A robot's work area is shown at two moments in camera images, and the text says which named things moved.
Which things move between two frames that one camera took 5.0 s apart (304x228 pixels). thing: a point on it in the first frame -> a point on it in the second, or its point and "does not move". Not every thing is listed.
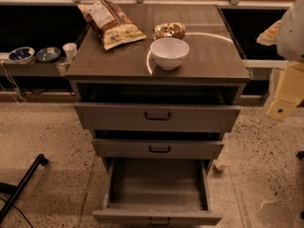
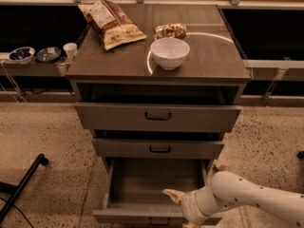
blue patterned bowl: (21, 55) does not move
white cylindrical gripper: (292, 37) -> (189, 206)
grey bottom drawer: (155, 192) does not move
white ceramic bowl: (169, 52) does not move
